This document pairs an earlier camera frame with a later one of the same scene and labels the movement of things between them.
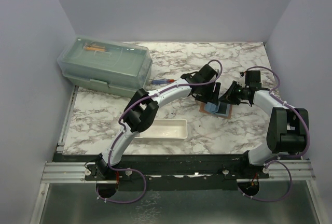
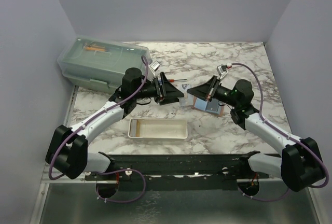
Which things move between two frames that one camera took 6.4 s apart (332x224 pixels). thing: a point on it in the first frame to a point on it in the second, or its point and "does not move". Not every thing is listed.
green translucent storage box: x=113 y=67 does not move
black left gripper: x=211 y=96 to x=166 y=92
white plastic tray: x=165 y=129 does not move
